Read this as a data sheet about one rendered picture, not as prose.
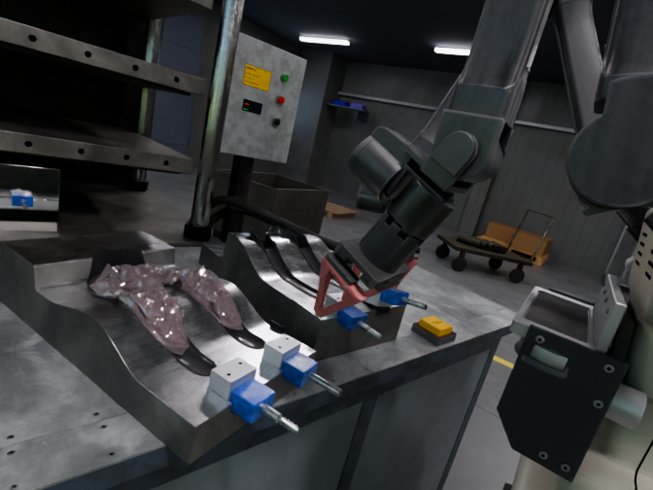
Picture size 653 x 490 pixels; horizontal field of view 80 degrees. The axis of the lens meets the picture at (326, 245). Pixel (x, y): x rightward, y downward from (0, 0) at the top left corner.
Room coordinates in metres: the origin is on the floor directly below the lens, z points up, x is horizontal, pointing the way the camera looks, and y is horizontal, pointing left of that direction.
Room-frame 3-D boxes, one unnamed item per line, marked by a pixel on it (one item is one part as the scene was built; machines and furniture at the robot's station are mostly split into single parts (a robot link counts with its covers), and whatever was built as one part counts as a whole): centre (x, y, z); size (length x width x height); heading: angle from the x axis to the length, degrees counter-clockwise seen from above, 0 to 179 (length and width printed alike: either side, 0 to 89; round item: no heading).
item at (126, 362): (0.60, 0.26, 0.85); 0.50 x 0.26 x 0.11; 62
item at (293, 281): (0.90, 0.06, 0.92); 0.35 x 0.16 x 0.09; 45
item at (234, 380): (0.43, 0.04, 0.85); 0.13 x 0.05 x 0.05; 62
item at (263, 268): (0.92, 0.06, 0.87); 0.50 x 0.26 x 0.14; 45
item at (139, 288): (0.61, 0.25, 0.90); 0.26 x 0.18 x 0.08; 62
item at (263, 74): (1.56, 0.40, 0.73); 0.30 x 0.22 x 1.47; 135
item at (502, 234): (7.42, -3.46, 0.22); 1.21 x 0.83 x 0.44; 58
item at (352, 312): (0.68, -0.09, 0.89); 0.13 x 0.05 x 0.05; 45
